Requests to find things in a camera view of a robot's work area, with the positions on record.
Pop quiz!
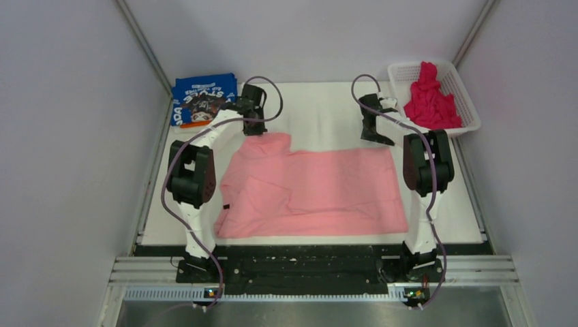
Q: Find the light pink t-shirt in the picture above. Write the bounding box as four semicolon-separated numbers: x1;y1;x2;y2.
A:
214;133;408;238

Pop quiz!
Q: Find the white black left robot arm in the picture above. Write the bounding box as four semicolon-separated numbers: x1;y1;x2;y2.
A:
165;84;267;282

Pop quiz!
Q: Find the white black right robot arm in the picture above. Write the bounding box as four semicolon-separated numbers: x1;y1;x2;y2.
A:
356;93;455;281

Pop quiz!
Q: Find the folded blue printed t-shirt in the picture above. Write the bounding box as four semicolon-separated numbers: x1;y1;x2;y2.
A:
170;73;237;126

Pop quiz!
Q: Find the white plastic laundry basket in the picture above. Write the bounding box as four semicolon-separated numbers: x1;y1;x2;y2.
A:
388;61;481;138

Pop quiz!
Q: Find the magenta t-shirt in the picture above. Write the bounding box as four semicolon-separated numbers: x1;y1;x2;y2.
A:
404;61;462;129

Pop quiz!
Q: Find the folded white orange t-shirt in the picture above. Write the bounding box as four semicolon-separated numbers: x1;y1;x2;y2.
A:
171;121;212;134

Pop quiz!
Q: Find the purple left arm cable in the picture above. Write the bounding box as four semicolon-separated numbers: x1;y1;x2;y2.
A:
161;76;284;312

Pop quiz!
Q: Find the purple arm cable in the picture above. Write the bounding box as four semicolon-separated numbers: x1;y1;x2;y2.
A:
350;74;448;311
161;76;284;312

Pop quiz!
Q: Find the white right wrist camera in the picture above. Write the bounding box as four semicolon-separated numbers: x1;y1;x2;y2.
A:
379;97;397;112

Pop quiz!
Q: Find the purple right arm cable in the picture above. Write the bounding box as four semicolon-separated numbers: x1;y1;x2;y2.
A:
350;74;448;311

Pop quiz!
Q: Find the aluminium rail frame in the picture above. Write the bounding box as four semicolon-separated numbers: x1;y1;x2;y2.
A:
97;255;537;326

